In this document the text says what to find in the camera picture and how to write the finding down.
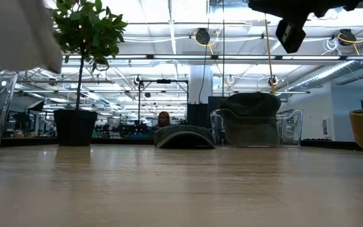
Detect person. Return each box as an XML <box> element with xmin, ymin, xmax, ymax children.
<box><xmin>157</xmin><ymin>110</ymin><xmax>172</xmax><ymax>129</ymax></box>

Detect black baseball cap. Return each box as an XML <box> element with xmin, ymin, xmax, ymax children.
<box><xmin>220</xmin><ymin>91</ymin><xmax>282</xmax><ymax>119</ymax></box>

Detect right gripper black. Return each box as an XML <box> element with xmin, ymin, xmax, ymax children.
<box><xmin>247</xmin><ymin>0</ymin><xmax>324</xmax><ymax>54</ymax></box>

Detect silver ventilation duct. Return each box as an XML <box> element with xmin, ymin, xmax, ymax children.
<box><xmin>288</xmin><ymin>59</ymin><xmax>363</xmax><ymax>92</ymax></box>

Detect yellow cable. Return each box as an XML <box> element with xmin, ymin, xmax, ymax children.
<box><xmin>264</xmin><ymin>17</ymin><xmax>277</xmax><ymax>96</ymax></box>

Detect beige baseball cap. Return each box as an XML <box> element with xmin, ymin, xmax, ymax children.
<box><xmin>0</xmin><ymin>0</ymin><xmax>63</xmax><ymax>74</ymax></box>

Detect green plant in black pot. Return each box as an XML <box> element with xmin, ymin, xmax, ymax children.
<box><xmin>50</xmin><ymin>0</ymin><xmax>128</xmax><ymax>147</ymax></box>

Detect black aluminium table frame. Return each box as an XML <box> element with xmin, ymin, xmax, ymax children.
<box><xmin>0</xmin><ymin>136</ymin><xmax>363</xmax><ymax>151</ymax></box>

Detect black cable with coil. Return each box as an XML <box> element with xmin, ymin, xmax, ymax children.
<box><xmin>221</xmin><ymin>0</ymin><xmax>225</xmax><ymax>94</ymax></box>

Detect black gantry frame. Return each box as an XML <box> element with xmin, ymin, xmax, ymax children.
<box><xmin>138</xmin><ymin>78</ymin><xmax>189</xmax><ymax>127</ymax></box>

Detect dark grey baseball cap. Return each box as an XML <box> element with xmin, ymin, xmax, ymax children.
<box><xmin>153</xmin><ymin>124</ymin><xmax>217</xmax><ymax>150</ymax></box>
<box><xmin>223</xmin><ymin>108</ymin><xmax>280</xmax><ymax>148</ymax></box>

